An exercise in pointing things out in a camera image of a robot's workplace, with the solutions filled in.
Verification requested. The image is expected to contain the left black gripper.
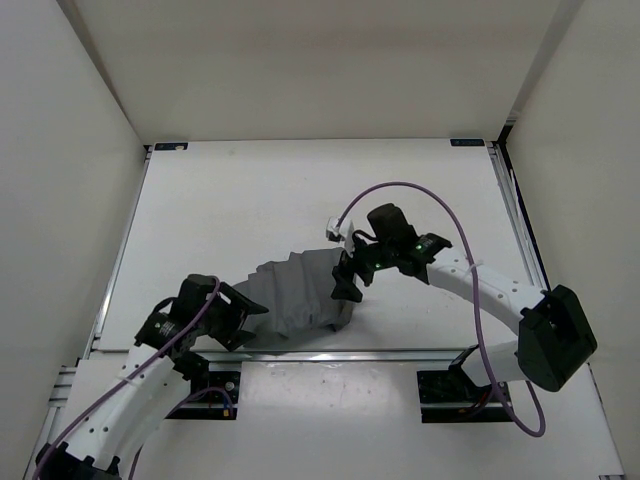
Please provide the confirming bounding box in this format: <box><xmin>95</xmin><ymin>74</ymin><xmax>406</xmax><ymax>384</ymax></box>
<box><xmin>195</xmin><ymin>281</ymin><xmax>267</xmax><ymax>351</ymax></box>

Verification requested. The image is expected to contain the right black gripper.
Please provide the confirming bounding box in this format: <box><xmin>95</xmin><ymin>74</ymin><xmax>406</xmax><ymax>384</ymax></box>
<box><xmin>331</xmin><ymin>231</ymin><xmax>396</xmax><ymax>303</ymax></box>

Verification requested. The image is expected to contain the grey pleated skirt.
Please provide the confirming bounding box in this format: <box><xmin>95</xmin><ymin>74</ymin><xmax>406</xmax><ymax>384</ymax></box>
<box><xmin>233</xmin><ymin>248</ymin><xmax>353</xmax><ymax>348</ymax></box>

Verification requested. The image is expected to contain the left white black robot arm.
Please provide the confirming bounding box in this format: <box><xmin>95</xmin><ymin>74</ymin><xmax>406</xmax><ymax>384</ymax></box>
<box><xmin>33</xmin><ymin>274</ymin><xmax>268</xmax><ymax>479</ymax></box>

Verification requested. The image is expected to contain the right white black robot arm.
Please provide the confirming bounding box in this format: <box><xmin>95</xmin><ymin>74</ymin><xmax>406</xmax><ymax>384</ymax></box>
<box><xmin>326</xmin><ymin>203</ymin><xmax>597</xmax><ymax>400</ymax></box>

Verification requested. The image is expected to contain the right blue label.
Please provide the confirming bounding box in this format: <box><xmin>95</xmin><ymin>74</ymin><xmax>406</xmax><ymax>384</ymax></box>
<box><xmin>450</xmin><ymin>138</ymin><xmax>485</xmax><ymax>147</ymax></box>

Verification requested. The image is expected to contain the blue label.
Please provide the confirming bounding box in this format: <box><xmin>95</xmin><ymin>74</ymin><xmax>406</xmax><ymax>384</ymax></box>
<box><xmin>450</xmin><ymin>138</ymin><xmax>485</xmax><ymax>147</ymax></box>
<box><xmin>154</xmin><ymin>142</ymin><xmax>189</xmax><ymax>151</ymax></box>

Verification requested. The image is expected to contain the left blue label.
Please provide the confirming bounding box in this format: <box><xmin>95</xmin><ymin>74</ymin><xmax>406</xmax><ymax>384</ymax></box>
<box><xmin>154</xmin><ymin>142</ymin><xmax>189</xmax><ymax>151</ymax></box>

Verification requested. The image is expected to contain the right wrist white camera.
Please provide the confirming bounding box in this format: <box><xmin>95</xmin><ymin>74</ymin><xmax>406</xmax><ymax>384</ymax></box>
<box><xmin>325</xmin><ymin>216</ymin><xmax>354</xmax><ymax>254</ymax></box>

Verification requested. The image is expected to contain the aluminium front rail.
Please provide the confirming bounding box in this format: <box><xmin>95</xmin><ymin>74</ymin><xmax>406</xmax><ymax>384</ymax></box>
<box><xmin>82</xmin><ymin>349</ymin><xmax>481</xmax><ymax>366</ymax></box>

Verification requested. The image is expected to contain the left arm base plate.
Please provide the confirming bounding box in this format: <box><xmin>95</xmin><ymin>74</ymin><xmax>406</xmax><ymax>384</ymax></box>
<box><xmin>167</xmin><ymin>362</ymin><xmax>241</xmax><ymax>421</ymax></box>

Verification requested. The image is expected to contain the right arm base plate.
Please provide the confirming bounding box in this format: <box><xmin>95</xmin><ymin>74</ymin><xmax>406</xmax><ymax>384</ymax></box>
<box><xmin>417</xmin><ymin>347</ymin><xmax>512</xmax><ymax>424</ymax></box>

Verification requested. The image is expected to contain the left aluminium frame rail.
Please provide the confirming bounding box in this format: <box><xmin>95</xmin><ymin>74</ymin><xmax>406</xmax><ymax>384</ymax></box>
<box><xmin>23</xmin><ymin>145</ymin><xmax>154</xmax><ymax>479</ymax></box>

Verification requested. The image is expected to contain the aluminium frame rail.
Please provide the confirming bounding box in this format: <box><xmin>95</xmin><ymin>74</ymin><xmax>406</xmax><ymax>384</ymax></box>
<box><xmin>23</xmin><ymin>145</ymin><xmax>154</xmax><ymax>479</ymax></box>
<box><xmin>487</xmin><ymin>140</ymin><xmax>626</xmax><ymax>476</ymax></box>

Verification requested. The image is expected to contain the right aluminium frame rail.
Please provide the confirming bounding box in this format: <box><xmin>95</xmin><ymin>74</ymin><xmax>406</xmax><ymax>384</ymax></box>
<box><xmin>487</xmin><ymin>140</ymin><xmax>626</xmax><ymax>476</ymax></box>

